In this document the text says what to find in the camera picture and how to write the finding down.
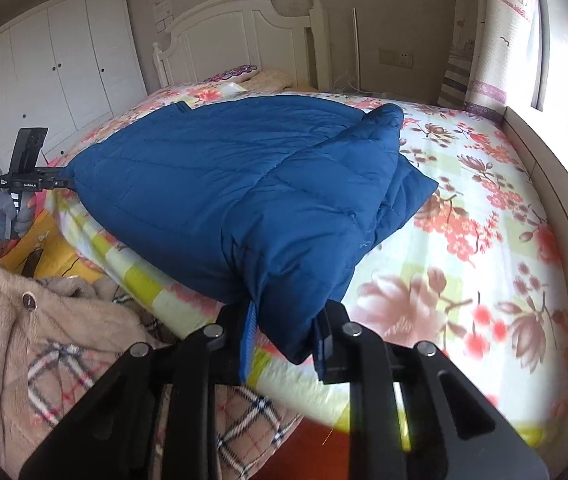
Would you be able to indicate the beige plaid robe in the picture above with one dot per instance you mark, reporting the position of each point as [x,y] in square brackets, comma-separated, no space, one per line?
[14,320]

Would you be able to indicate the beige wall socket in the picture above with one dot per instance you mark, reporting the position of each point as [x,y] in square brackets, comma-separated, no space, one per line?
[395,58]

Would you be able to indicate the white wall switch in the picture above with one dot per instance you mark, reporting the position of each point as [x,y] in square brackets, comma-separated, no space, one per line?
[164,27]

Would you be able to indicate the beige window ledge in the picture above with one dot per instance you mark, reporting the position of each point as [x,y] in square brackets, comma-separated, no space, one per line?
[553,200]

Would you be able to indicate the floral bed sheet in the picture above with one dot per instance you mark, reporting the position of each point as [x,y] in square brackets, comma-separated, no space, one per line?
[463,260]

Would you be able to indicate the white wooden headboard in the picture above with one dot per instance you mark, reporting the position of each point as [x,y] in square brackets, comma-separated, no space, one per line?
[229,35]

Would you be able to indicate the blue quilted jacket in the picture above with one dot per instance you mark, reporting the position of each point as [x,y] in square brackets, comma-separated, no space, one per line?
[239,185]

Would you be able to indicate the thin metal lamp pole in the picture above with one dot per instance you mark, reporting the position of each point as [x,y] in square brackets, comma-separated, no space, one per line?
[356,50]

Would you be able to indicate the purple patterned pillow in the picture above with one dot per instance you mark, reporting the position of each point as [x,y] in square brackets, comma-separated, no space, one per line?
[234,72]

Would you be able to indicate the printed curtain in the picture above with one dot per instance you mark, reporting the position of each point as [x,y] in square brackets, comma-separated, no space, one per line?
[493,50]

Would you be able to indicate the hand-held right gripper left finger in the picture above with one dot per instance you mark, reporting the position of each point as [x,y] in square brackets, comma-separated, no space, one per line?
[250,340]

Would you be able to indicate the white wardrobe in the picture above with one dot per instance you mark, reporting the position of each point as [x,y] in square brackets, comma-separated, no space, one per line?
[64,60]

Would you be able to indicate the white wall notice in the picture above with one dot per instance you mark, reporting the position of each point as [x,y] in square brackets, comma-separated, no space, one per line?
[162,10]

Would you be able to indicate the beige pillow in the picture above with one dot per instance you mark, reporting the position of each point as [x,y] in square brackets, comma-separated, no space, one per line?
[274,79]

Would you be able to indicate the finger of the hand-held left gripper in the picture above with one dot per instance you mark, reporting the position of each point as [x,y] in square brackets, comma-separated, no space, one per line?
[65,178]

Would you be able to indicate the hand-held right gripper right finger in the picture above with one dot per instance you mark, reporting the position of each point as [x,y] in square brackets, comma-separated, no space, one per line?
[320,352]

